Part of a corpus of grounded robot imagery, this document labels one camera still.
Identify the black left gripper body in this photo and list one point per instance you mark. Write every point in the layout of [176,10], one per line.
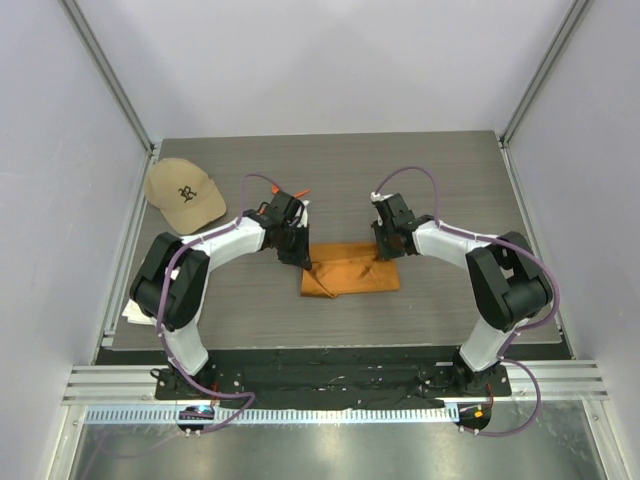
[293,244]

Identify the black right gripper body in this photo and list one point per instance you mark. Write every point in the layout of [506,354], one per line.
[386,246]

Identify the orange cloth napkin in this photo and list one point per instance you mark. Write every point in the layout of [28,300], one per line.
[348,268]

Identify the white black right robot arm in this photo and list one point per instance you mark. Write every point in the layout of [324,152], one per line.
[509,284]

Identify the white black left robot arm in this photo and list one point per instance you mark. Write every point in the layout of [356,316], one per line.
[170,286]

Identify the beige baseball cap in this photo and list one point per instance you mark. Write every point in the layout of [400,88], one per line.
[185,195]

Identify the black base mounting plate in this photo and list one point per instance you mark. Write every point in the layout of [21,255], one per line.
[304,374]

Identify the white folded towel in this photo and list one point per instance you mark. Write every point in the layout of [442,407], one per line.
[134,315]

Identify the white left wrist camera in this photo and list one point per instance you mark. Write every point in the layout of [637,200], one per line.
[304,215]

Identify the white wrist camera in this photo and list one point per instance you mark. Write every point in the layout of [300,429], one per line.
[377,197]
[304,215]

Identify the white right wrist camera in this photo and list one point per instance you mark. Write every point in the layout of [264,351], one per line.
[377,197]

